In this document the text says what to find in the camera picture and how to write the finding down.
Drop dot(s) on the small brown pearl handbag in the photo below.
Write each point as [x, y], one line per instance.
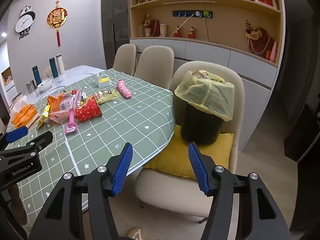
[155, 27]

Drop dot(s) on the pink pig toy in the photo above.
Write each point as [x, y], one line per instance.
[123, 88]

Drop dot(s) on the wooden shelf unit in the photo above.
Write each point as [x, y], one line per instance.
[225, 27]

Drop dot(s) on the teal thermos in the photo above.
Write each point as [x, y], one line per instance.
[53, 67]

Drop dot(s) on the red gold wall ornament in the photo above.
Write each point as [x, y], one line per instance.
[57, 18]

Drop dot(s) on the white lidded cup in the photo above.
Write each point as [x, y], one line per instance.
[163, 30]

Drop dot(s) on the pink stick wrapper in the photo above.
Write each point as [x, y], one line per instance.
[70, 123]

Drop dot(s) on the black power strip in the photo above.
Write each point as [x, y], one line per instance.
[186, 14]

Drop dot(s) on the small red box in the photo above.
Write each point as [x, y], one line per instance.
[268, 55]

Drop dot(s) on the peach snack pouch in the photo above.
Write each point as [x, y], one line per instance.
[58, 117]

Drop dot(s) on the yellow seat cushion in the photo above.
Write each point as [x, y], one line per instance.
[175, 160]

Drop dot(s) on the white bowl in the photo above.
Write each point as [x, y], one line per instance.
[46, 85]

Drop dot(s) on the black trash bin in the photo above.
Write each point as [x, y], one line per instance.
[200, 130]

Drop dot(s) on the person's left forearm brown sleeve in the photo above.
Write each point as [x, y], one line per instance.
[18, 200]

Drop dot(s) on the white sideboard cabinet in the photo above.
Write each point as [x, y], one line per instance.
[207, 52]

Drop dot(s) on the pink cone bottle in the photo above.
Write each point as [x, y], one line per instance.
[273, 52]

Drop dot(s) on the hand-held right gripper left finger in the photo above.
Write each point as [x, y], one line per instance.
[123, 170]

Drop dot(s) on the dark blue thermos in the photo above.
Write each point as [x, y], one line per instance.
[37, 75]

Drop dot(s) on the yellow candy wrapper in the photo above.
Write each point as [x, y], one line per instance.
[47, 111]
[40, 123]

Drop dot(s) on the small yellow jar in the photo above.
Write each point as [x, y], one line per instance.
[140, 32]

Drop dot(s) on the metal cup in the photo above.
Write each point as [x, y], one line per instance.
[30, 86]

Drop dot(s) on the orange tissue box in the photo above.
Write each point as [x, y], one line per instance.
[23, 115]

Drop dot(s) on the small flower bouquet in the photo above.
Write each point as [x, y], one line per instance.
[147, 21]

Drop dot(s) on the large brown flower handbag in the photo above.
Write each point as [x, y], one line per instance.
[260, 41]

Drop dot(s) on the dark cabinet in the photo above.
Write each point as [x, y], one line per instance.
[302, 135]

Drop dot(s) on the white thermos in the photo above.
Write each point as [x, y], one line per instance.
[60, 63]

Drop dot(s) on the beige dining chair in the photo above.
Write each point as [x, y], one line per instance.
[125, 57]
[237, 120]
[155, 65]

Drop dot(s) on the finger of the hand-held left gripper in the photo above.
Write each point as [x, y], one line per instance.
[16, 132]
[37, 140]

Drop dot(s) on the green gold snack packet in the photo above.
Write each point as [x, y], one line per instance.
[107, 95]

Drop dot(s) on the panda wall clock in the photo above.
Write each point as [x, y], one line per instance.
[23, 22]

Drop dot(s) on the silver crumpled wrapper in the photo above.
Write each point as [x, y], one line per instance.
[200, 74]

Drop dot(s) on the green checkered tablecloth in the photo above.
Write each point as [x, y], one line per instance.
[112, 130]

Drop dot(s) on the yellow bin liner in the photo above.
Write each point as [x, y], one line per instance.
[207, 92]

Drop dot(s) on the red paper cup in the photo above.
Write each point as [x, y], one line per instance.
[87, 110]

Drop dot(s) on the glass turntable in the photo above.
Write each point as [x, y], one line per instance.
[72, 78]

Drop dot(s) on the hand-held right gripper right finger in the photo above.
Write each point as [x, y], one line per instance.
[198, 172]

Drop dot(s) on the orange snack bag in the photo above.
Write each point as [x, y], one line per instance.
[61, 101]

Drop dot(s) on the red doll figurine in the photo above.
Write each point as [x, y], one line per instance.
[177, 32]
[191, 32]

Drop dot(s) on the pink white striped wrapper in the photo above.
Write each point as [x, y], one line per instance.
[79, 97]

